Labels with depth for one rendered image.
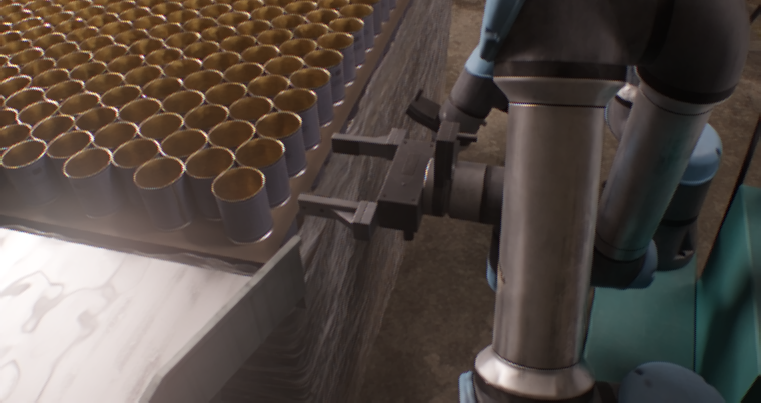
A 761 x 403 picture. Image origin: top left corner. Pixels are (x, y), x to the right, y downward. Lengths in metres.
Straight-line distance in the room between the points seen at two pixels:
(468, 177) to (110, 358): 0.46
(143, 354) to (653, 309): 0.74
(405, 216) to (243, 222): 0.21
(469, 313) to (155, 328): 1.50
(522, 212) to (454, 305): 1.60
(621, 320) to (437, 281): 1.28
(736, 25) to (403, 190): 0.40
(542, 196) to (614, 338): 0.47
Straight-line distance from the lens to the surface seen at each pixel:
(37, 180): 0.96
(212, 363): 0.62
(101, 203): 0.90
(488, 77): 0.94
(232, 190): 0.81
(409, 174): 0.74
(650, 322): 0.99
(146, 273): 0.79
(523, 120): 0.51
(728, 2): 0.54
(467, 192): 0.71
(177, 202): 0.82
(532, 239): 0.52
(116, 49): 1.23
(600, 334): 0.95
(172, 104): 1.00
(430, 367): 1.94
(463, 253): 2.28
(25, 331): 0.79
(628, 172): 0.67
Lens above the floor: 1.60
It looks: 38 degrees down
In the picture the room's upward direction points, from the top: 2 degrees counter-clockwise
